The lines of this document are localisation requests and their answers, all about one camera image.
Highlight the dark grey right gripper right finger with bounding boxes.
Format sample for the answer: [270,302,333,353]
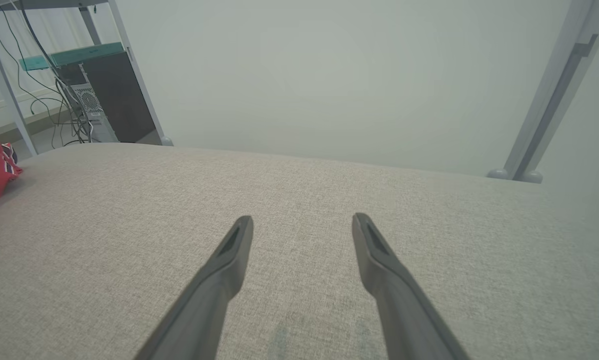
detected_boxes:
[351,212,471,360]

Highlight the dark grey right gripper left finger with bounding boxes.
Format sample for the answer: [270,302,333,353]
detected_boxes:
[134,215,254,360]

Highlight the black computer tower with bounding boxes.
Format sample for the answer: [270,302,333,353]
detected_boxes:
[54,51,163,146]

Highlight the teal shelf board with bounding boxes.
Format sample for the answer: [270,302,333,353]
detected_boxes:
[18,42,125,72]

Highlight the grey metal rack frame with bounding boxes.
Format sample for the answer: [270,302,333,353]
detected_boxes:
[0,0,174,157]

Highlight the grey metal post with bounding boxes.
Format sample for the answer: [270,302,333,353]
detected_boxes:
[487,0,599,184]

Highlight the thin black cable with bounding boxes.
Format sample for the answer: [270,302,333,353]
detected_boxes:
[0,12,75,151]

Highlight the thick black cable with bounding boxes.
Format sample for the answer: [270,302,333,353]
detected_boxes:
[18,0,93,144]

